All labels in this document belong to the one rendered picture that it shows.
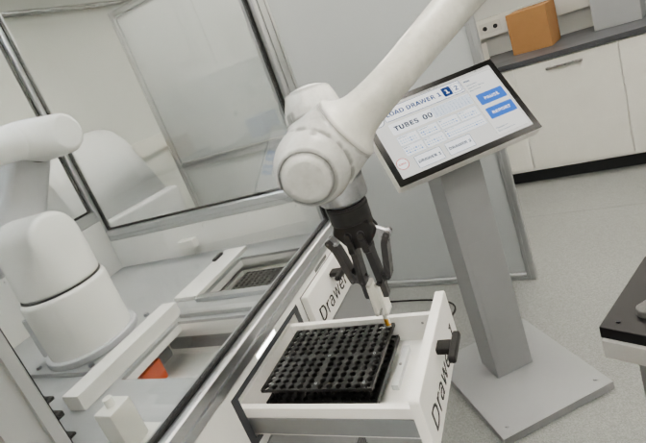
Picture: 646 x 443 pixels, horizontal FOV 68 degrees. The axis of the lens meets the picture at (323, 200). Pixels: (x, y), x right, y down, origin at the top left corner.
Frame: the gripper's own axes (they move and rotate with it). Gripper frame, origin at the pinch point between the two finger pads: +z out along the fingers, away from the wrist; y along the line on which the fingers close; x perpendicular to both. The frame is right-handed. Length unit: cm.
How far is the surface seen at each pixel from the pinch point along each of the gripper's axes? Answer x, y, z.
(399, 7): -161, 16, -50
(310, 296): -10.7, 21.2, 4.9
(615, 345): -8.6, -38.1, 20.9
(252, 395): 16.0, 24.4, 8.8
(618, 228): -199, -58, 97
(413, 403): 22.6, -10.0, 4.2
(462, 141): -80, -9, -4
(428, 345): 10.4, -10.3, 3.7
